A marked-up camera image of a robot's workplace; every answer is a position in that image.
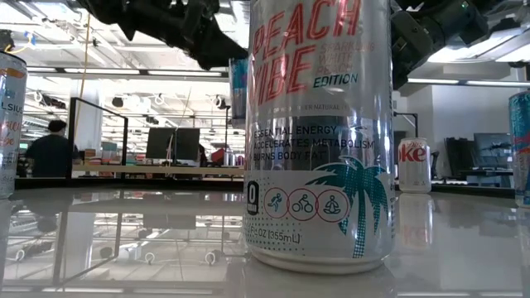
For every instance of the black computer monitor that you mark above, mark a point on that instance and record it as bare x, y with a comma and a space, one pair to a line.
159, 142
188, 142

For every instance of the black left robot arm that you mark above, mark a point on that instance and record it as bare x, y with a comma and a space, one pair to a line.
112, 12

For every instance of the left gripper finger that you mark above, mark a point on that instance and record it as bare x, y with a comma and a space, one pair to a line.
215, 51

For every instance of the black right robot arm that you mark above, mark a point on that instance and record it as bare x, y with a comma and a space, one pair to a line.
447, 16

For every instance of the silver Celsius Peach Vibe can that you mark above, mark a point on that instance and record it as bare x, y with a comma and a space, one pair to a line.
319, 145
12, 124

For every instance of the wooden tray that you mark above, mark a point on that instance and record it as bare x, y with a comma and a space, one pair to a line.
165, 170

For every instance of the black background stand frame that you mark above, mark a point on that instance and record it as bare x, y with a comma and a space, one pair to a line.
416, 124

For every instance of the dark desk monitor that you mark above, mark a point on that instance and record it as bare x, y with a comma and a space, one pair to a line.
492, 149

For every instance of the blue silver Red Bull can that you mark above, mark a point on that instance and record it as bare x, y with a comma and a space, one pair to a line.
521, 145
238, 95

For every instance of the linear ceiling light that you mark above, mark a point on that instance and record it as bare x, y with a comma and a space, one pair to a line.
103, 71

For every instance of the black aluminium table frame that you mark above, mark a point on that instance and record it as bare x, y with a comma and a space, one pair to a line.
71, 136

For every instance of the silver Diet Coke can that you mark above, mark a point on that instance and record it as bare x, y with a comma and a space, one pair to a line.
414, 169

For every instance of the person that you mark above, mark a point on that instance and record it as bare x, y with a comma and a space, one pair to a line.
49, 157

